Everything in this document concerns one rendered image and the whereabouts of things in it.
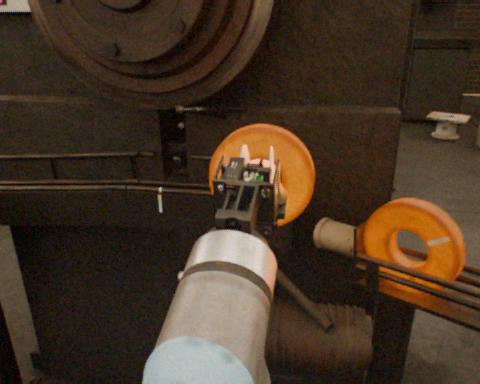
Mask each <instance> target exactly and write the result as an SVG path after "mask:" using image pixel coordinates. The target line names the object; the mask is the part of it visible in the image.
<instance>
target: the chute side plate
mask: <svg viewBox="0 0 480 384"><path fill-rule="evenodd" d="M158 195H161V204H162V212H160V207H159V197H158ZM126 196H127V197H126ZM180 219H190V220H200V221H206V224H207V233H208V232H209V231H210V230H212V229H213V228H215V218H214V197H211V196H200V195H176V194H165V193H153V192H141V191H130V190H127V191H126V193H125V190H124V191H0V226H101V227H136V228H146V229H155V230H165V231H180Z"/></svg>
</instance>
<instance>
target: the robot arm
mask: <svg viewBox="0 0 480 384"><path fill-rule="evenodd" d="M220 170H221V175H220V179H218V175H219V172H220ZM212 186H213V194H214V201H215V228H213V229H212V230H210V231H209V232H208V233H207V234H205V235H204V236H201V237H200V238H199V240H198V241H196V242H195V245H194V246H193V249H192V251H191V253H190V257H189V260H188V261H187V264H186V266H185V271H180V273H179V275H178V279H179V281H180V284H179V286H178V287H177V290H176V292H175V296H174V299H173V301H172V303H171V306H170V310H169V312H168V314H167V316H166V318H165V323H164V325H163V327H162V330H161V331H160V336H159V338H158V341H157V343H156V345H155V350H154V351H153V352H152V353H151V355H150V357H149V359H148V361H147V362H146V365H145V370H144V375H143V382H142V384H271V381H270V375H269V372H268V369H267V366H266V363H265V338H266V332H267V326H268V321H269V316H270V305H271V302H272V296H273V291H274V286H275V275H276V269H277V266H276V260H275V256H274V254H273V252H272V251H270V248H269V246H268V243H267V242H266V241H265V238H264V237H263V236H270V233H272V232H274V231H278V229H279V222H278V219H280V220H285V211H286V209H287V205H288V193H287V191H286V190H285V189H284V187H283V186H282V185H281V184H280V159H277V162H276V166H275V164H274V155H273V147H272V146H270V161H269V160H262V159H257V160H250V156H249V153H248V149H247V145H243V147H242V149H241V155H240V157H230V160H229V163H228V165H225V155H222V156H221V158H220V162H219V165H218V166H217V169H216V171H215V175H214V177H213V180H212Z"/></svg>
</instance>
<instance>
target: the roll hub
mask: <svg viewBox="0 0 480 384"><path fill-rule="evenodd" d="M210 2H211V0H60V2H59V3H50V2H49V1H48V4H49V5H50V7H51V9H52V10H53V13H54V14H55V16H56V18H58V21H59V22H60V23H61V24H62V26H63V28H65V30H66V31H67V33H69V34H70V35H71V36H72V37H73V38H74V39H75V40H76V41H77V42H79V43H80V44H81V45H82V46H83V47H85V48H87V50H89V51H91V52H93V53H95V54H96V55H98V56H101V57H104V58H106V59H108V60H111V61H119V62H126V63H136V62H143V61H151V60H155V59H158V58H161V57H164V56H168V55H170V54H171V53H173V52H175V51H177V50H178V49H180V47H182V46H184V45H185V44H186V43H187V42H188V41H190V39H191V38H192V36H194V35H195V33H196V31H198V29H199V28H200V26H201V24H202V23H203V21H204V20H205V16H206V14H207V12H208V10H209V8H210ZM172 19H182V21H184V23H185V25H186V28H185V30H184V31H183V34H173V32H172V31H171V28H170V25H171V21H172ZM106 42H115V43H116V46H118V48H119V52H118V54H117V56H115V57H113V56H106V52H104V47H105V45H106Z"/></svg>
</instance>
